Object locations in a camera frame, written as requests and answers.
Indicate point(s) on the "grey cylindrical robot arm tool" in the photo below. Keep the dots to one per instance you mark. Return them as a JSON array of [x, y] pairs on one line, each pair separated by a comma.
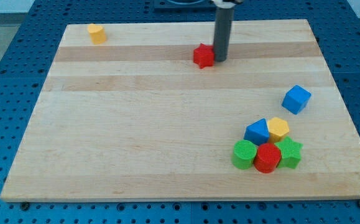
[[223, 21]]

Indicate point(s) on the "yellow heart block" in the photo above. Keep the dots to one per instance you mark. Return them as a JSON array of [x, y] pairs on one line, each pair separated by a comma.
[[97, 33]]

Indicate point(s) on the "wooden board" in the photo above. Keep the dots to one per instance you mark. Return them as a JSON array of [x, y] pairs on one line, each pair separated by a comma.
[[135, 119]]

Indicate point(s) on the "red star block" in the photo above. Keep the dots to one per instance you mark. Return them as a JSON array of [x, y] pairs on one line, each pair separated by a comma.
[[204, 56]]

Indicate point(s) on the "green cylinder block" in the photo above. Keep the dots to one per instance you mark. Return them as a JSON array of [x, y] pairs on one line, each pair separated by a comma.
[[244, 152]]

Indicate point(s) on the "blue pentagon block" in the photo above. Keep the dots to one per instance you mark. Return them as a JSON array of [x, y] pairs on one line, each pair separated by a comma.
[[257, 132]]

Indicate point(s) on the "red cylinder block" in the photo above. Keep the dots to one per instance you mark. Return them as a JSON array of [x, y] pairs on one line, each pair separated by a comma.
[[267, 158]]

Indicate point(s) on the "yellow hexagon block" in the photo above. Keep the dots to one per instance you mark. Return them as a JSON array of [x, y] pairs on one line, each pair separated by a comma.
[[278, 129]]

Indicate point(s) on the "blue cube block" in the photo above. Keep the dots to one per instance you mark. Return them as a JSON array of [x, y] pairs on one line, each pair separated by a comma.
[[296, 99]]

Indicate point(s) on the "green star block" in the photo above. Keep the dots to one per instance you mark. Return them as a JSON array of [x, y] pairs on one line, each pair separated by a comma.
[[290, 153]]

